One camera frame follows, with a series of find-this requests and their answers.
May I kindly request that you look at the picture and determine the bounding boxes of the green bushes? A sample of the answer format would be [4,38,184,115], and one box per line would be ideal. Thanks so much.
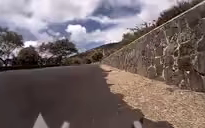
[64,49,105,66]

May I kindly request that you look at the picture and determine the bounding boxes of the distant hill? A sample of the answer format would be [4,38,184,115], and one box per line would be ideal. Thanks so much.
[79,41,125,58]

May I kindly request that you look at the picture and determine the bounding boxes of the robot's own part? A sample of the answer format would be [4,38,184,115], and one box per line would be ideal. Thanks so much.
[133,120,144,128]
[60,120,71,128]

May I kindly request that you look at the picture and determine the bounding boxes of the pale gravel verge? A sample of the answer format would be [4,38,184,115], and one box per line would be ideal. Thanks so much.
[99,63,205,128]

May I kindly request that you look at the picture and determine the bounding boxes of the row of trees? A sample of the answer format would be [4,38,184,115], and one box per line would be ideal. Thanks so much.
[0,26,80,72]

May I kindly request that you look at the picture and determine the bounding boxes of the rough stone wall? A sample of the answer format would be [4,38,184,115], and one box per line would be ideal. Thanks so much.
[101,0,205,95]

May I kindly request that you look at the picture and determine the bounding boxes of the trees above stone wall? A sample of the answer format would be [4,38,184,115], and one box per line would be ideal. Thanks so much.
[121,0,205,45]

